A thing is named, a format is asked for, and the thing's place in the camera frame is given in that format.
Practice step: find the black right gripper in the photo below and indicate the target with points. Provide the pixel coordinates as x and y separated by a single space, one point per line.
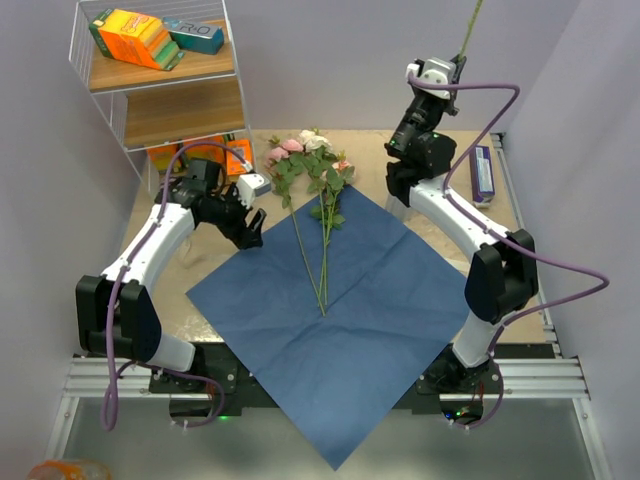
448 104

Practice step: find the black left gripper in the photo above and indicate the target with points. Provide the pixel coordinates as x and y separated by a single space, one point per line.
244 237

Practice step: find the pink white rose stem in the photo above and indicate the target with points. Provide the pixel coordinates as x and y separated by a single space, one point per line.
330 173

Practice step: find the blue wrapping paper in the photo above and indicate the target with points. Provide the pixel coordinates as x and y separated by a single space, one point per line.
335 331

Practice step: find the beige ribbon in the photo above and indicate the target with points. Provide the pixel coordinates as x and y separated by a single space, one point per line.
188 257

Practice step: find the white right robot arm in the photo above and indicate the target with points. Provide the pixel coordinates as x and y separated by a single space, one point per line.
502 276

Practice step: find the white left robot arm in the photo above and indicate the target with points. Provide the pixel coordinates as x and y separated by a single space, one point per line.
115 313

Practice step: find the white ribbed ceramic vase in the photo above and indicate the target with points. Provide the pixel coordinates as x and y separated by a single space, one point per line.
396 208

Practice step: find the orange box bottom right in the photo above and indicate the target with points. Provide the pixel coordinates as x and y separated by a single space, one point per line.
239 158

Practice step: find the orange box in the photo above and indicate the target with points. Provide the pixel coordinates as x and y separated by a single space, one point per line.
161 156
239 158
206 148

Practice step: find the orange box bottom middle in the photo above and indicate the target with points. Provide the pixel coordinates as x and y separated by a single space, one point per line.
206 148

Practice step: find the orange box bottom left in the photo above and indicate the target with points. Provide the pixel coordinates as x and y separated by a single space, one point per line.
161 156

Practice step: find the purple rectangular box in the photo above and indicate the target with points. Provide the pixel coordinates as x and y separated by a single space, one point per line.
482 178

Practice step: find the teal toothpaste box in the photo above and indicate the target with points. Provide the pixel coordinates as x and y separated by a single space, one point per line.
193 36

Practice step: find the orange sponge pack top shelf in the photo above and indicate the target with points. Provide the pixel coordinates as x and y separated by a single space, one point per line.
135 38

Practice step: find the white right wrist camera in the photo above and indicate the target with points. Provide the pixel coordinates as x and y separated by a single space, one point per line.
431 76

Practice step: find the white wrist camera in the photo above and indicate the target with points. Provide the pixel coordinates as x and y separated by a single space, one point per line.
250 186
431 76

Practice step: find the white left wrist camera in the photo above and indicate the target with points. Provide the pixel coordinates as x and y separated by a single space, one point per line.
250 186

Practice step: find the white wire wooden shelf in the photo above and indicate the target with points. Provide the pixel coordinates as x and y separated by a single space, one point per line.
144 108

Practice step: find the aluminium frame rail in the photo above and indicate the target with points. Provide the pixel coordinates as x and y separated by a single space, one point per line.
541 427

